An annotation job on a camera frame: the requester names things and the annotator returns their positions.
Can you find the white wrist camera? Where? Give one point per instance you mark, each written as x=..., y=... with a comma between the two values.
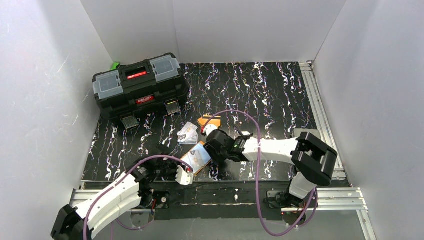
x=208, y=129
x=183, y=177

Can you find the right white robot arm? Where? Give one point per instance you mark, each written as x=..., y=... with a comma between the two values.
x=313, y=159

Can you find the stack of black cards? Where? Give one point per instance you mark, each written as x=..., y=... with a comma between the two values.
x=242, y=133

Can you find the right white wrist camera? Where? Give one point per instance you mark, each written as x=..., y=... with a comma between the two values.
x=208, y=129

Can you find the stack of white cards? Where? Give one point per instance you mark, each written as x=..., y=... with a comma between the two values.
x=188, y=135

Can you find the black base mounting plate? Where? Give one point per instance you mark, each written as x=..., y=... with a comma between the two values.
x=217, y=200

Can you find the grey pad at right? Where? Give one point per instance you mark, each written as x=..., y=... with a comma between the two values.
x=297, y=132

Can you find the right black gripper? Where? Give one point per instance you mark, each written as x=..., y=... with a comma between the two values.
x=212, y=145

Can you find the black toolbox with grey lids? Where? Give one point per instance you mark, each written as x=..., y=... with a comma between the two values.
x=129, y=92

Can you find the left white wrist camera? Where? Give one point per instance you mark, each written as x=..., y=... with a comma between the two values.
x=183, y=177

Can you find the green object behind toolbox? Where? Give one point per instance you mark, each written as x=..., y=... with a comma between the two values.
x=115, y=65

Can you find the aluminium frame rail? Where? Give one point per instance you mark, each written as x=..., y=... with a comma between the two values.
x=334, y=198

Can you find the orange card holder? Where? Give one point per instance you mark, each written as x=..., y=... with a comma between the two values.
x=196, y=159

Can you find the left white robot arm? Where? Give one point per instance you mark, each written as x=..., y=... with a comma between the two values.
x=131, y=190

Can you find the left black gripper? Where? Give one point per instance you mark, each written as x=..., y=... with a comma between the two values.
x=168, y=166

